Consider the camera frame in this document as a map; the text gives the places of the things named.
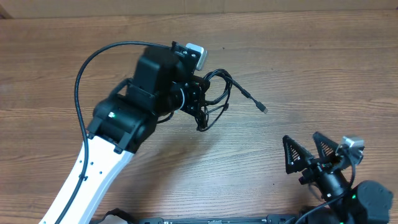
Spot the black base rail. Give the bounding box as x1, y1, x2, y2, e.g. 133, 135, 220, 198
90, 208, 304, 224

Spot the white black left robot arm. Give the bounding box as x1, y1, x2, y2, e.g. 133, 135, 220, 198
42, 43, 210, 224

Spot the black usb cable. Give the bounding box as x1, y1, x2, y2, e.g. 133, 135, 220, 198
194, 68, 269, 133

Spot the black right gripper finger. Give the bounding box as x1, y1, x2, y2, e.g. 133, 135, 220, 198
312, 132, 338, 159
282, 135, 314, 174

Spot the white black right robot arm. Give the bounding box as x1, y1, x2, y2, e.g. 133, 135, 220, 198
282, 132, 394, 223

